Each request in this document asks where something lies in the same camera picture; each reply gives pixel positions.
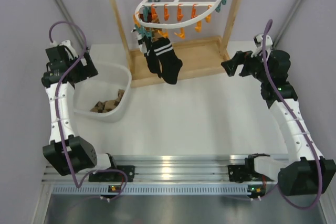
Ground black white striped sock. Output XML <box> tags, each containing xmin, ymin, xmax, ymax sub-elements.
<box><xmin>136</xmin><ymin>32</ymin><xmax>147</xmax><ymax>54</ymax></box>

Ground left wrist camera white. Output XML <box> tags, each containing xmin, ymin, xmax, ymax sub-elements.
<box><xmin>50</xmin><ymin>40</ymin><xmax>78</xmax><ymax>60</ymax></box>

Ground aluminium mounting rail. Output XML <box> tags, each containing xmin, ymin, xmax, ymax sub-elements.
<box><xmin>41</xmin><ymin>154</ymin><xmax>329</xmax><ymax>196</ymax></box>

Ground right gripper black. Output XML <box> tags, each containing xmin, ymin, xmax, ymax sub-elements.
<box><xmin>221</xmin><ymin>46</ymin><xmax>271</xmax><ymax>83</ymax></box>

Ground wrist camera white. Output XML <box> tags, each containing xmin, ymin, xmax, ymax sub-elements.
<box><xmin>50</xmin><ymin>40</ymin><xmax>78</xmax><ymax>60</ymax></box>
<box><xmin>251</xmin><ymin>34</ymin><xmax>273</xmax><ymax>57</ymax></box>

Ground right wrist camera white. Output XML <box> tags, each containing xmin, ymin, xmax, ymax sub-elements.
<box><xmin>251</xmin><ymin>34</ymin><xmax>273</xmax><ymax>57</ymax></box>

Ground brown argyle sock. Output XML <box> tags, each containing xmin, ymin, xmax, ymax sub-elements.
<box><xmin>90</xmin><ymin>101</ymin><xmax>105</xmax><ymax>113</ymax></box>
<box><xmin>100</xmin><ymin>89</ymin><xmax>125</xmax><ymax>113</ymax></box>

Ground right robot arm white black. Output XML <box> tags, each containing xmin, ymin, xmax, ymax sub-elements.
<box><xmin>221</xmin><ymin>50</ymin><xmax>335</xmax><ymax>196</ymax></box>

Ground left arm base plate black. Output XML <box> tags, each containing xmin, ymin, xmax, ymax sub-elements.
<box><xmin>89</xmin><ymin>165</ymin><xmax>135</xmax><ymax>183</ymax></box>

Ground black sock white stripes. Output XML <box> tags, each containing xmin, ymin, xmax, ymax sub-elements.
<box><xmin>145</xmin><ymin>37</ymin><xmax>183</xmax><ymax>85</ymax></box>

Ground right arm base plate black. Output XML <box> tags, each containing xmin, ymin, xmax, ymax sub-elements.
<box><xmin>227</xmin><ymin>165</ymin><xmax>274</xmax><ymax>183</ymax></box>

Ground white plastic tub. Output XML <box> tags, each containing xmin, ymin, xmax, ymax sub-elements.
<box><xmin>73</xmin><ymin>62</ymin><xmax>132</xmax><ymax>123</ymax></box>

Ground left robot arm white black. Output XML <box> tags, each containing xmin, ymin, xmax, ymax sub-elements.
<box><xmin>41</xmin><ymin>45</ymin><xmax>119</xmax><ymax>180</ymax></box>

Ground wooden hanger stand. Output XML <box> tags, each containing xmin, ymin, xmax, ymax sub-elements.
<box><xmin>101</xmin><ymin>0</ymin><xmax>249</xmax><ymax>89</ymax></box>

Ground brown sock clipped on hanger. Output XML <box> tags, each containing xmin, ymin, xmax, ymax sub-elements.
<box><xmin>139</xmin><ymin>11</ymin><xmax>165</xmax><ymax>41</ymax></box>

